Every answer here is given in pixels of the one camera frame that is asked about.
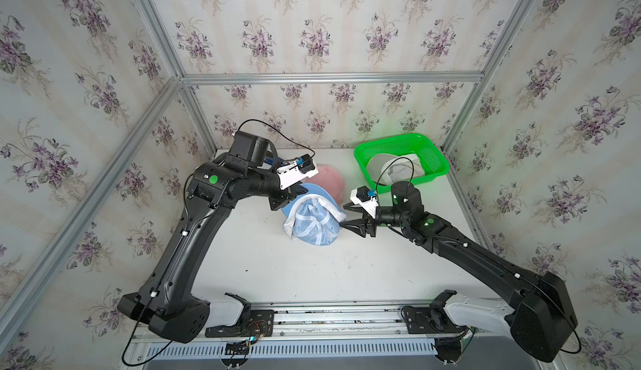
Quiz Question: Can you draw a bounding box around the pink baseball cap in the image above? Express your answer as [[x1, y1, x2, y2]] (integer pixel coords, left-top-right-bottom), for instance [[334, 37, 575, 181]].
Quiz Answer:
[[310, 165, 346, 205]]

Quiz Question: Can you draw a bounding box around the aluminium mounting rail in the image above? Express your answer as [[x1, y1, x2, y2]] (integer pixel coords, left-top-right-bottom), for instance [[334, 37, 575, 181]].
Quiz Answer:
[[131, 299, 547, 343]]

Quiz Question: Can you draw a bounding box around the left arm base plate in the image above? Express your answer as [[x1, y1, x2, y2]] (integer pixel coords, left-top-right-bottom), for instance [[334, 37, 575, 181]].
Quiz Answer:
[[205, 310, 275, 338]]

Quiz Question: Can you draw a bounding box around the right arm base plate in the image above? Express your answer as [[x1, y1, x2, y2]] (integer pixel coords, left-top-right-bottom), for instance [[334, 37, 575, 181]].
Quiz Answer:
[[401, 306, 467, 335]]

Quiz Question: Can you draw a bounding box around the green plastic basket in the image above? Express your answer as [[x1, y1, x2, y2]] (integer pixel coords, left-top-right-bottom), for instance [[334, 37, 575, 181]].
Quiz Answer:
[[354, 133, 450, 193]]

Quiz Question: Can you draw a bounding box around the grey white baseball cap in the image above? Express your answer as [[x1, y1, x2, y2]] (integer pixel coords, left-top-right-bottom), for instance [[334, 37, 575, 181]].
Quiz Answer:
[[366, 154, 426, 186]]

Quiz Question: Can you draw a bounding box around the light blue baseball cap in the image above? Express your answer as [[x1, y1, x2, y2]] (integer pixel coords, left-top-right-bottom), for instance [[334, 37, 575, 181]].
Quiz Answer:
[[282, 183, 347, 246]]

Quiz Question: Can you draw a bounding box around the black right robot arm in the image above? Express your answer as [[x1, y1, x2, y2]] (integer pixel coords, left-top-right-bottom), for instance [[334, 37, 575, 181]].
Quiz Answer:
[[340, 181, 578, 363]]

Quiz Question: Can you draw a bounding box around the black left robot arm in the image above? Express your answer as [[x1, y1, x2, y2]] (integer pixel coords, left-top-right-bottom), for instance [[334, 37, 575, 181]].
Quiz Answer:
[[117, 154, 316, 343]]

